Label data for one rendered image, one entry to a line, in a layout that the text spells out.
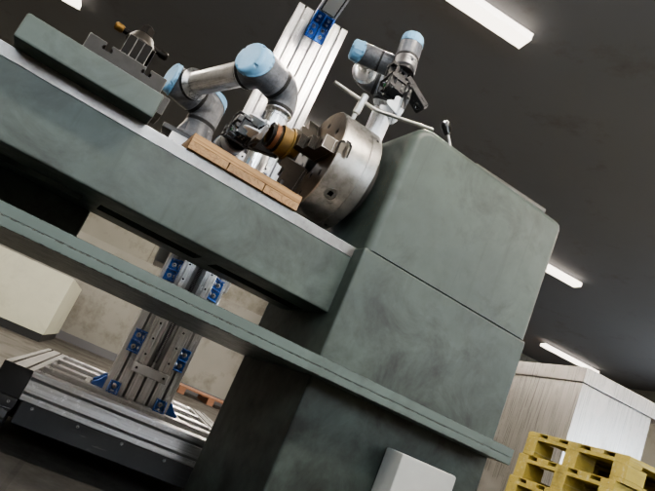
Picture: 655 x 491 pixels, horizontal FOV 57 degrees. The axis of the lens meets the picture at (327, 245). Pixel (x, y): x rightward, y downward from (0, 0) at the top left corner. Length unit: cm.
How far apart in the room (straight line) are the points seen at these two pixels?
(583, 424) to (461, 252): 447
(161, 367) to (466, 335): 114
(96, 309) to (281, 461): 873
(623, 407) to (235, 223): 530
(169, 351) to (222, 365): 792
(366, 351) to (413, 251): 29
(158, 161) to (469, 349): 95
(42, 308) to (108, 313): 284
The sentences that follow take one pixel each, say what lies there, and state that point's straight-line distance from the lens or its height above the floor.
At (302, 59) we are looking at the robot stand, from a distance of 278.
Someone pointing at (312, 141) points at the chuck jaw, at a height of 108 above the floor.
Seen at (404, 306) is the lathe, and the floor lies 78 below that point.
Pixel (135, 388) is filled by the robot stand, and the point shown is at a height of 27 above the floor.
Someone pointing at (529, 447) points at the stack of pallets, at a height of 80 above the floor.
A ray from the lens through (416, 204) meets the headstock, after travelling 163.
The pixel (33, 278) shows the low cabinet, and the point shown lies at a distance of 740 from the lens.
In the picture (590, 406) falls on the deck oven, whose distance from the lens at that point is 611.
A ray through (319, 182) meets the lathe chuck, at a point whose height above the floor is 98.
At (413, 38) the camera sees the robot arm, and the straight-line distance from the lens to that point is 208.
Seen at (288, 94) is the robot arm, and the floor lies 134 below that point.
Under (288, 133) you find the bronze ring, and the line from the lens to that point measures 168.
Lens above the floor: 43
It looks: 15 degrees up
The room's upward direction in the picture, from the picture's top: 24 degrees clockwise
